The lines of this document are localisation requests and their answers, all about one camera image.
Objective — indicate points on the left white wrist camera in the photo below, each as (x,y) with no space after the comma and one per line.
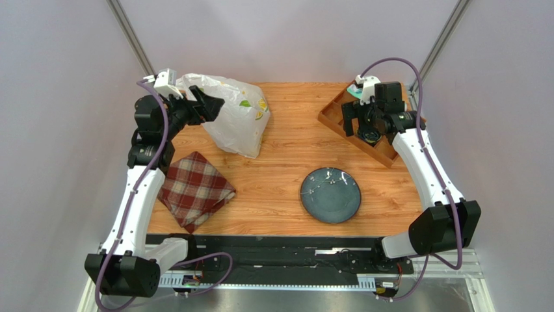
(164,83)

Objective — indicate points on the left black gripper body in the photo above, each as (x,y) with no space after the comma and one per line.
(182,113)

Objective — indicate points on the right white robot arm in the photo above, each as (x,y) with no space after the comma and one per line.
(448,221)

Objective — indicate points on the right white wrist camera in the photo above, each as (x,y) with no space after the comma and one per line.
(365,87)

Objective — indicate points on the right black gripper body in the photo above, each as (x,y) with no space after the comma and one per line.
(361,112)

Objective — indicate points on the red plaid cloth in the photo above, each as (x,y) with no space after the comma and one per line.
(194,190)

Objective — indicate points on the teal white sock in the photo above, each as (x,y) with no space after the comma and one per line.
(355,91)

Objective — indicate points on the white plastic bag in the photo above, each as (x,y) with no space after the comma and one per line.
(242,119)

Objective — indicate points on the blue ceramic plate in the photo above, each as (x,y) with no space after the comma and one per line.
(330,195)

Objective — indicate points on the wooden compartment tray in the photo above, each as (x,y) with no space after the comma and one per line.
(383,152)

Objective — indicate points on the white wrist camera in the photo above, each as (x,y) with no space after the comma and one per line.
(164,83)
(365,87)

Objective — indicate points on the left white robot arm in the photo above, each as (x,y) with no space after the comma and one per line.
(123,266)

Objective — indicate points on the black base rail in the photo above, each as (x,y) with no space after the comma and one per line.
(291,261)

